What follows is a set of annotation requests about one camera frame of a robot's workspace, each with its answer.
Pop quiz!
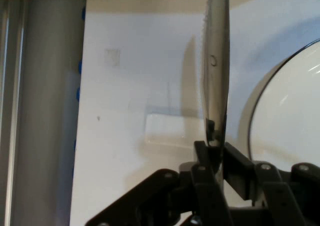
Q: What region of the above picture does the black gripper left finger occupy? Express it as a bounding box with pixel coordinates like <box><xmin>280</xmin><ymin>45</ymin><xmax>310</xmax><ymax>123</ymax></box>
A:
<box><xmin>84</xmin><ymin>119</ymin><xmax>231</xmax><ymax>226</ymax></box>

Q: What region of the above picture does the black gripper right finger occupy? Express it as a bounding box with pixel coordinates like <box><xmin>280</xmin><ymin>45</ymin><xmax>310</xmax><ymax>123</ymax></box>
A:
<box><xmin>223</xmin><ymin>142</ymin><xmax>320</xmax><ymax>226</ymax></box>

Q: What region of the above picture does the silver serrated table knife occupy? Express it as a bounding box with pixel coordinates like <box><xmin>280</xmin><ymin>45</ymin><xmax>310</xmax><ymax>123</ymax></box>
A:
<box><xmin>199</xmin><ymin>0</ymin><xmax>231</xmax><ymax>187</ymax></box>

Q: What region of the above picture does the white cutlery rest block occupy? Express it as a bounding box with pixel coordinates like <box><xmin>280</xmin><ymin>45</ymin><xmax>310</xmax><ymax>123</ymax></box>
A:
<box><xmin>144</xmin><ymin>112</ymin><xmax>201</xmax><ymax>147</ymax></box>

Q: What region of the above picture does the white bowl with dark rim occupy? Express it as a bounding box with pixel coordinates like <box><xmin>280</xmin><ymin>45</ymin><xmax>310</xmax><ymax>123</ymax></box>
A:
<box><xmin>237</xmin><ymin>38</ymin><xmax>320</xmax><ymax>172</ymax></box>

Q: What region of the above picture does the aluminium wall rail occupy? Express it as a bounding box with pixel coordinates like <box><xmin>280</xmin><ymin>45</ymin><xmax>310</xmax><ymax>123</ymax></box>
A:
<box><xmin>0</xmin><ymin>0</ymin><xmax>87</xmax><ymax>226</ymax></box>

